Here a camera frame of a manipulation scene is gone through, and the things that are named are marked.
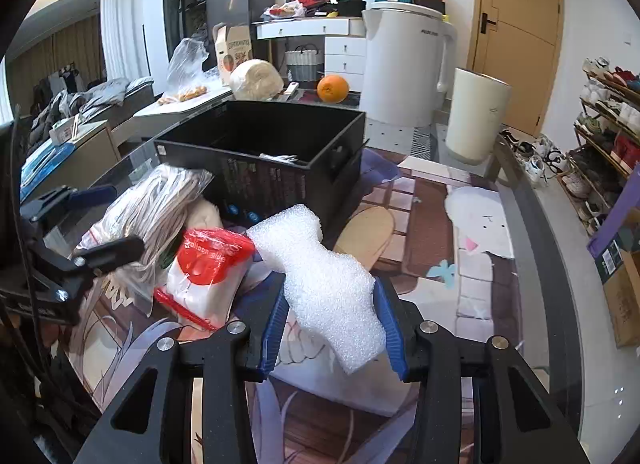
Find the white rope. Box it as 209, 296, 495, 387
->
72, 163, 215, 318

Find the red white packet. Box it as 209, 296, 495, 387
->
154, 228, 255, 331

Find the white foam sheet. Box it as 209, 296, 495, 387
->
246, 204, 386, 374

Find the white plush toy blue hat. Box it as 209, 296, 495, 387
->
184, 198, 222, 229

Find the grey side table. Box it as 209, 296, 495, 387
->
112, 86, 232, 146

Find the clear plastic bag with snacks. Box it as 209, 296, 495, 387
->
158, 37, 209, 106

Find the brown cardboard box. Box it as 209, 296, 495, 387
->
596, 236, 640, 348

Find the black cardboard box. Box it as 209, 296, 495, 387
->
154, 100, 366, 245

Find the anime print desk mat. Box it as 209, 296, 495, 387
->
66, 153, 522, 463

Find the white yarn bundle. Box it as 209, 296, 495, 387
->
229, 59, 284, 101

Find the orange print cardboard carton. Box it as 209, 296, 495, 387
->
212, 23, 253, 85

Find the woven basket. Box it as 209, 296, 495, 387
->
285, 48, 324, 83

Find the orange fruit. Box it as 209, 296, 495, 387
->
317, 74, 349, 104

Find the shoe rack with shoes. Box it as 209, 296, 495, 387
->
560, 57, 639, 236

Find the cream cylindrical cup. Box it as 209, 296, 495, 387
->
445, 68, 512, 165

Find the white desk with drawers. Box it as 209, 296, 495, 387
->
256, 16, 366, 92

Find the white cylindrical trash bin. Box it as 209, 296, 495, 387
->
360, 2, 457, 127

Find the wooden door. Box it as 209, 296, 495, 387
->
466, 0, 564, 137

